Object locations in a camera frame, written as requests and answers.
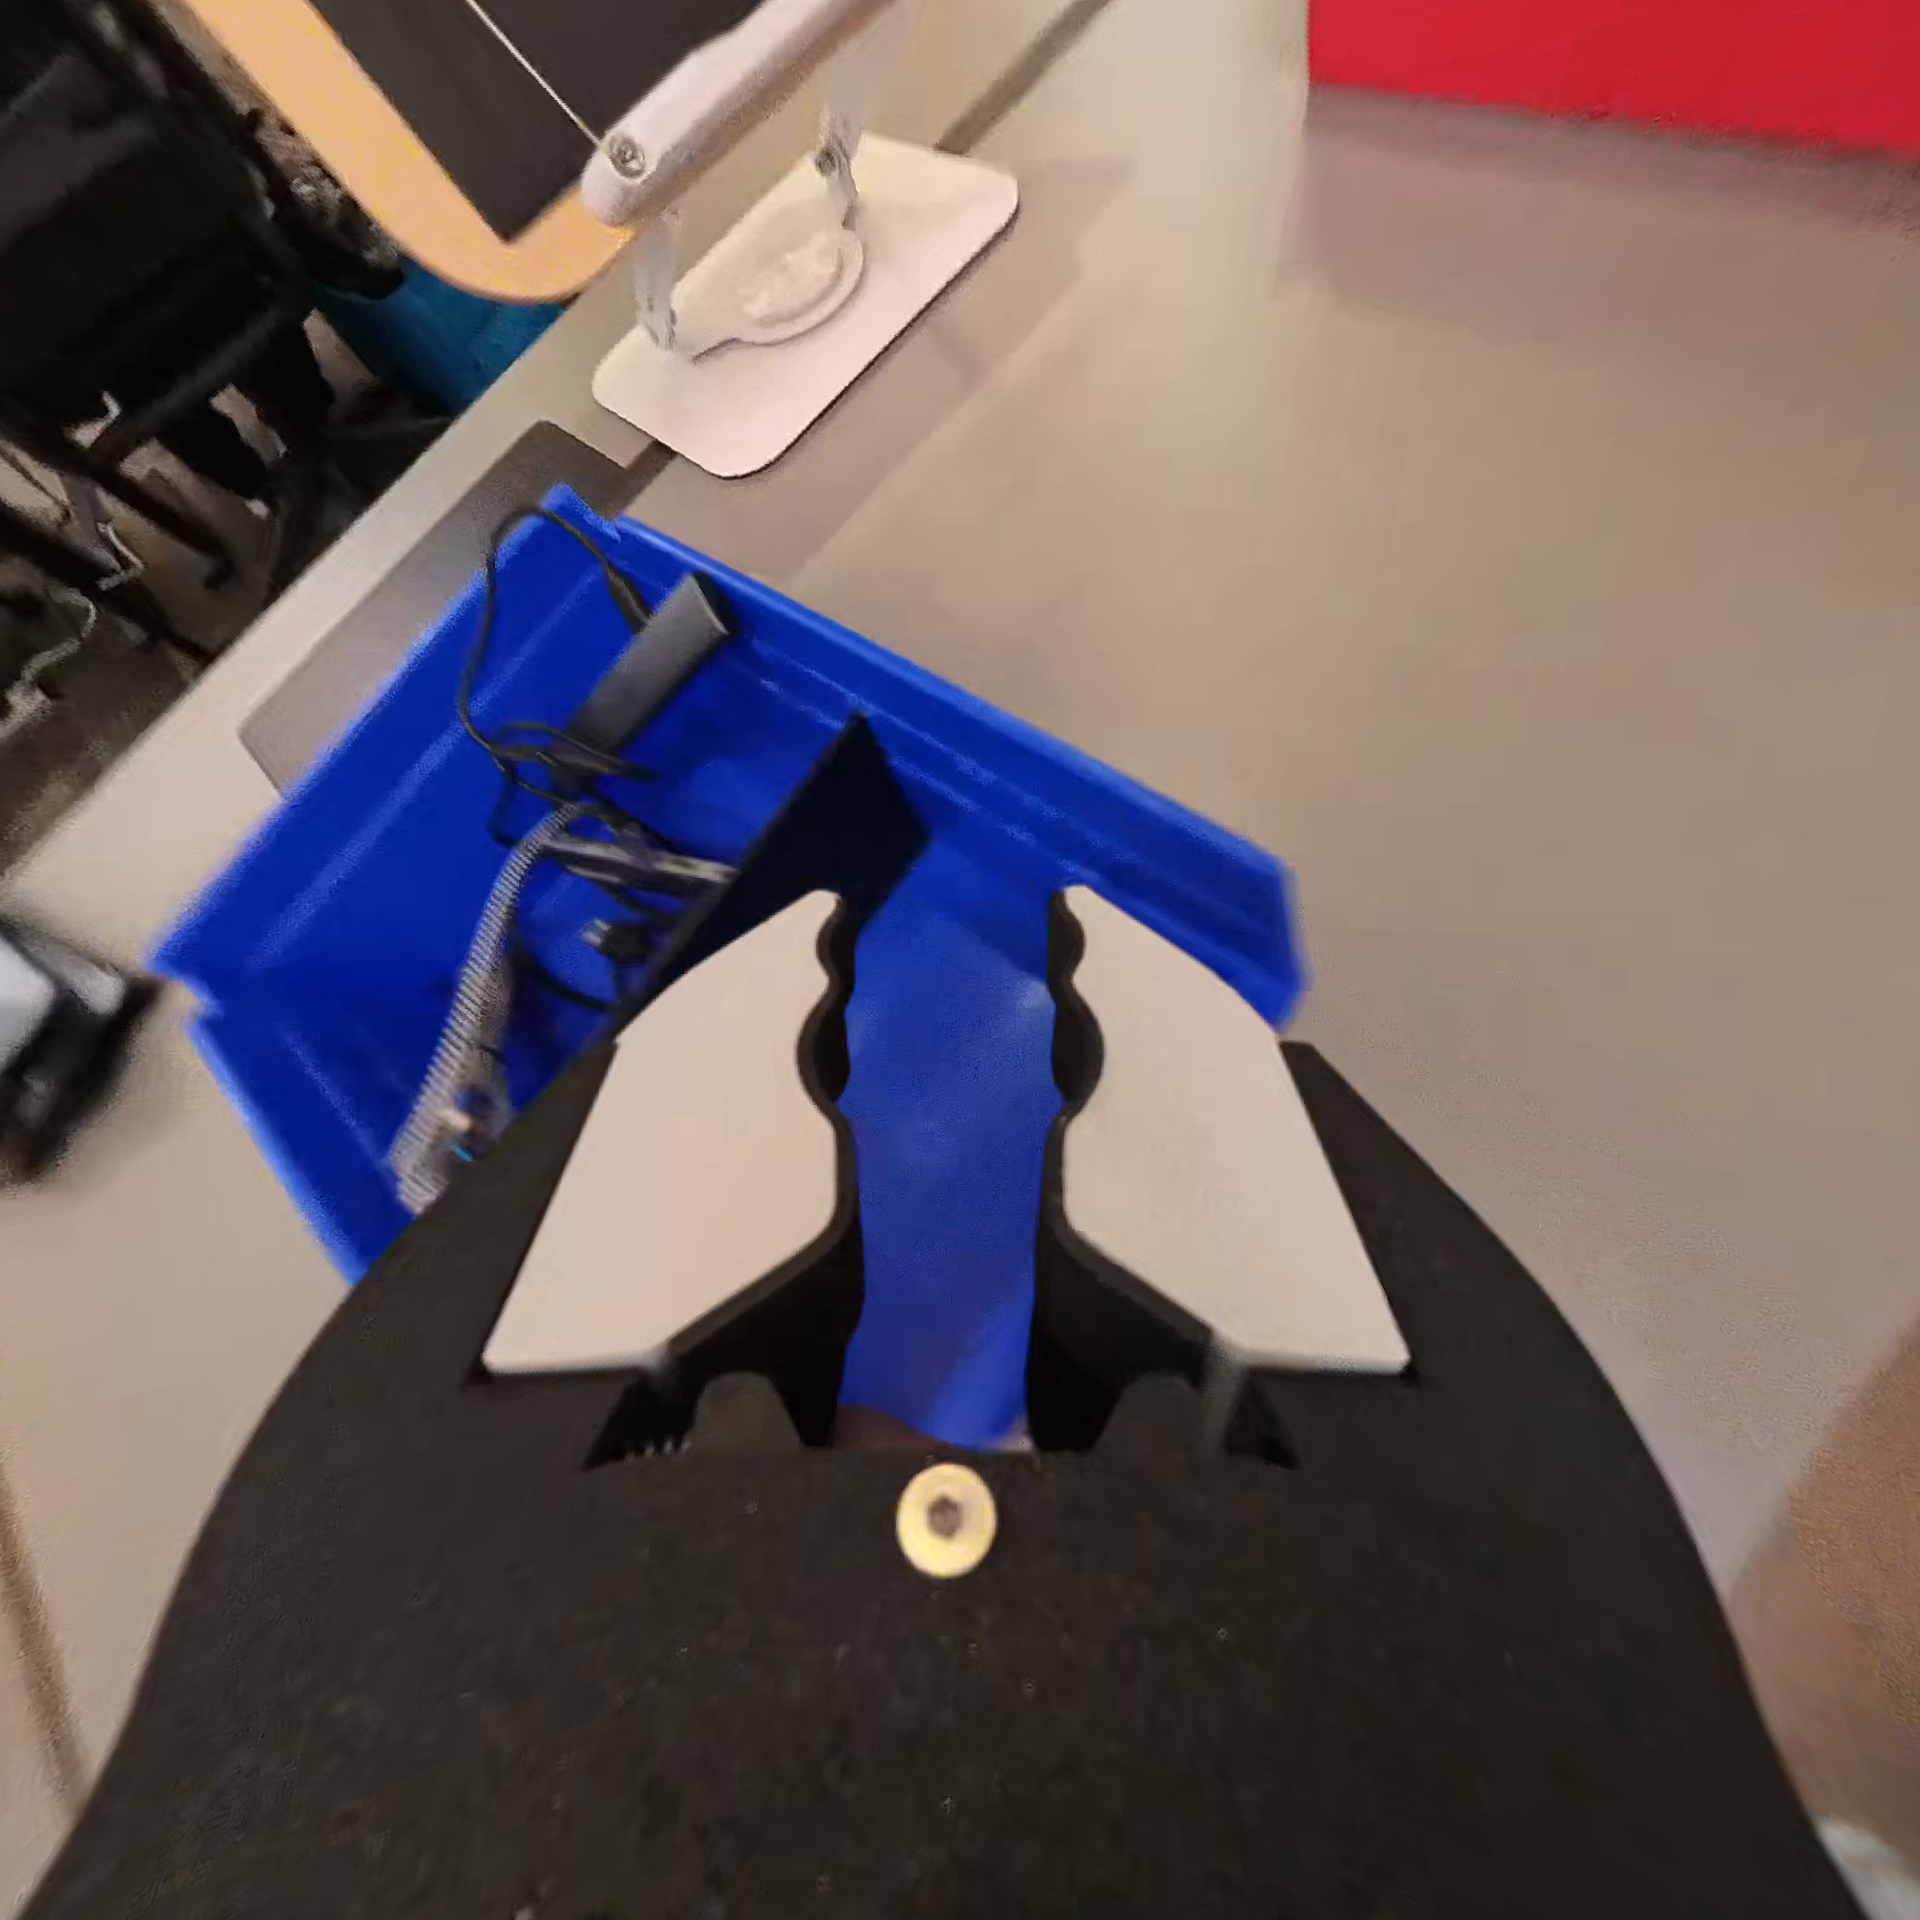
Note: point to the red storage bin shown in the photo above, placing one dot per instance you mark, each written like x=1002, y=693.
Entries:
x=1622, y=60

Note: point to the white folding stand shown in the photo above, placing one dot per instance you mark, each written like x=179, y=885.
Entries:
x=796, y=346

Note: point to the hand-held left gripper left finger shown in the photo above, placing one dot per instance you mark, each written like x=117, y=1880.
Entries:
x=675, y=1184

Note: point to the grey USB hub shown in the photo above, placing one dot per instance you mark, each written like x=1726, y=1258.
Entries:
x=653, y=661

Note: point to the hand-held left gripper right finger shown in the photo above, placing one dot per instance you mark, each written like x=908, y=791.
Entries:
x=1214, y=1184

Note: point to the grey desk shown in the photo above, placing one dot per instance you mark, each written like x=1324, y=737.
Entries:
x=1424, y=600

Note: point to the blue storage bin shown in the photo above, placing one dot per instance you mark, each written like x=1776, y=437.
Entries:
x=375, y=901

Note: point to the blue bag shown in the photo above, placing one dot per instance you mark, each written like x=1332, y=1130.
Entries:
x=435, y=339

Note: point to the black office chair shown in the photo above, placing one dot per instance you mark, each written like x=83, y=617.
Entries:
x=136, y=224

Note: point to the black bin divider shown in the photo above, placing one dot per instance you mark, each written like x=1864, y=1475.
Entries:
x=827, y=839

